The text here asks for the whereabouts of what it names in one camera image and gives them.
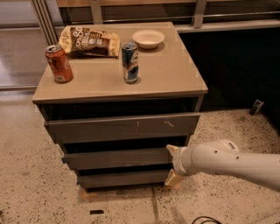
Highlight orange soda can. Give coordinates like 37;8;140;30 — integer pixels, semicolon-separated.
45;45;74;83

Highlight grey top drawer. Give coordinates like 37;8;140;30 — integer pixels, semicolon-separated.
45;113;200;144

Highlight white bowl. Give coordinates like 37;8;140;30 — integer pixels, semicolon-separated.
132;30;165;49

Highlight black cable on floor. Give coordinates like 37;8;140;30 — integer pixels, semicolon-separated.
191;215;223;224

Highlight small black floor device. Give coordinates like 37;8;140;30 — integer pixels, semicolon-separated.
249;100;264;116

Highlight brown chip bag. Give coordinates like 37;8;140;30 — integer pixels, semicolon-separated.
59;26;121;58

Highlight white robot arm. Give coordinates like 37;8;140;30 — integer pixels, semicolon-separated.
164;139;280;192

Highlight metal railing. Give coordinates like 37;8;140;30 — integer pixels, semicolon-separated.
28;0;280;44

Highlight small black floor marker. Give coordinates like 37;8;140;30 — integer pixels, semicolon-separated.
90;210;104;215

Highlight grey bottom drawer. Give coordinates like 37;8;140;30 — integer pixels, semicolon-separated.
77;169;170;189

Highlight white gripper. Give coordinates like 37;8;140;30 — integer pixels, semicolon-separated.
164;144;194;186

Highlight blue silver energy drink can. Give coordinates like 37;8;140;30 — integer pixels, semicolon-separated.
122;42;139;84

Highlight grey drawer cabinet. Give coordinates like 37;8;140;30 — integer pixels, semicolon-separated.
31;22;209;193

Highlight grey drawer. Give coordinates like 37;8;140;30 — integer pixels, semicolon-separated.
62;145;172;171
77;169;170;189
45;113;200;144

